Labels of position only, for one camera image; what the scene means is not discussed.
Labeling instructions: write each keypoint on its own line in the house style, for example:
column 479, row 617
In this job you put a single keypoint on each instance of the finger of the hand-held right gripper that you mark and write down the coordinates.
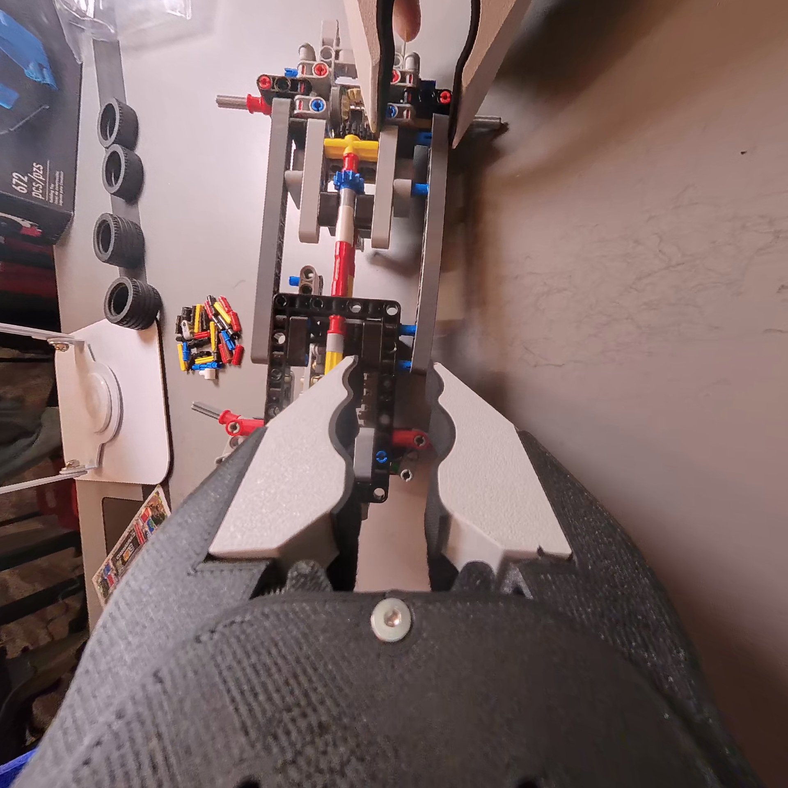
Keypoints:
column 366, row 43
column 492, row 43

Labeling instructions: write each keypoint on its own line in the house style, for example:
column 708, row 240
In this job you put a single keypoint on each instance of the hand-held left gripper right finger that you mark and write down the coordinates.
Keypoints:
column 492, row 486

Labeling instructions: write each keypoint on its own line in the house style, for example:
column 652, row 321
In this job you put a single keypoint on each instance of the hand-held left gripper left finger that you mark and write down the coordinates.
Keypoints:
column 283, row 480

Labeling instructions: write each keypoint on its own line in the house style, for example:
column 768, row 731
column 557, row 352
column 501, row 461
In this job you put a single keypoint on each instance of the lego car chassis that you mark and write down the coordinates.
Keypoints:
column 274, row 246

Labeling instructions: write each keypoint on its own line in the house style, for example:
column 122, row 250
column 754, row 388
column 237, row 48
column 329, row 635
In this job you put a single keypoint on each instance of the pile of small lego pins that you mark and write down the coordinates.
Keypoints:
column 209, row 338

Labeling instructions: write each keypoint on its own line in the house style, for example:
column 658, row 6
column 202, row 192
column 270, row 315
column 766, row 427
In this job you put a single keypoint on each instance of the black lego set box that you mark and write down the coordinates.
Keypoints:
column 37, row 123

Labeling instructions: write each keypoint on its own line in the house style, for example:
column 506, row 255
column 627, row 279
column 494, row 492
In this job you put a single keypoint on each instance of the person's right hand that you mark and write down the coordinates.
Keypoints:
column 406, row 18

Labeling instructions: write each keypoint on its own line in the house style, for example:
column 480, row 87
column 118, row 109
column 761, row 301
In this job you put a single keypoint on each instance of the white stand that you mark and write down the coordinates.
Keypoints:
column 141, row 400

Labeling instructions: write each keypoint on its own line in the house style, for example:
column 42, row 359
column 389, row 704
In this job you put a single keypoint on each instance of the colourful sticker sheet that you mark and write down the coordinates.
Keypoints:
column 132, row 542

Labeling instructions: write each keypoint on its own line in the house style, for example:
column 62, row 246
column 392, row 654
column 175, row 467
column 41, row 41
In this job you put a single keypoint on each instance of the black rubber tire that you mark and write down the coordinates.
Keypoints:
column 132, row 301
column 118, row 239
column 118, row 123
column 123, row 173

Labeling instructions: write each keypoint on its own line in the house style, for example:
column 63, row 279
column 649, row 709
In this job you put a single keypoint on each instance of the clear plastic bag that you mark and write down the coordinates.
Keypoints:
column 123, row 12

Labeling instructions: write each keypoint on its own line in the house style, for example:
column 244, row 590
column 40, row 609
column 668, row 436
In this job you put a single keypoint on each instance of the dark grey strip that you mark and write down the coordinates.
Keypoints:
column 108, row 68

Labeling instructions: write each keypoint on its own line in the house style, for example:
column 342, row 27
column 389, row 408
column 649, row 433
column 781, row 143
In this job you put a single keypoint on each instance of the blue plastic bin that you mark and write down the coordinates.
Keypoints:
column 15, row 769

